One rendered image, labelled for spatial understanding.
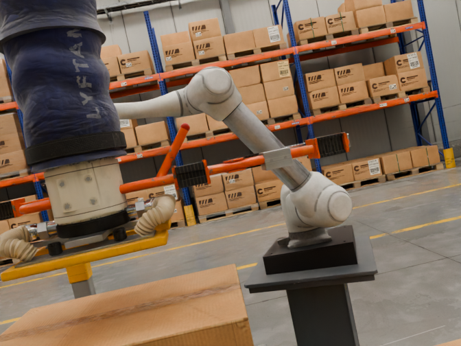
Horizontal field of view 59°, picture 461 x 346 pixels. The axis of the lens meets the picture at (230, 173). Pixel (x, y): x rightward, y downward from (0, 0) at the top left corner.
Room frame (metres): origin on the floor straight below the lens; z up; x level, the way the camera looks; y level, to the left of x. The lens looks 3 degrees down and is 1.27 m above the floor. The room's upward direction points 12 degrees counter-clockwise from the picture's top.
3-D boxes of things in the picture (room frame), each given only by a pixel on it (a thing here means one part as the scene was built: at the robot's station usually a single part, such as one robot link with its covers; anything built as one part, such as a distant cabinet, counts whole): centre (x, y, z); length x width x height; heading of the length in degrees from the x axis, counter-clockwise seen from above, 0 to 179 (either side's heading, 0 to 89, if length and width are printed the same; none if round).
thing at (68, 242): (0.98, 0.34, 1.17); 0.34 x 0.25 x 0.06; 96
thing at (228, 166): (1.12, 0.16, 1.23); 0.93 x 0.30 x 0.04; 96
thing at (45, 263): (0.89, 0.34, 1.13); 0.34 x 0.10 x 0.05; 96
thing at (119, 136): (0.99, 0.34, 1.35); 0.23 x 0.23 x 0.04
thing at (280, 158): (1.03, -0.12, 1.23); 0.07 x 0.07 x 0.04; 6
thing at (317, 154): (1.04, -0.25, 1.23); 0.08 x 0.07 x 0.05; 96
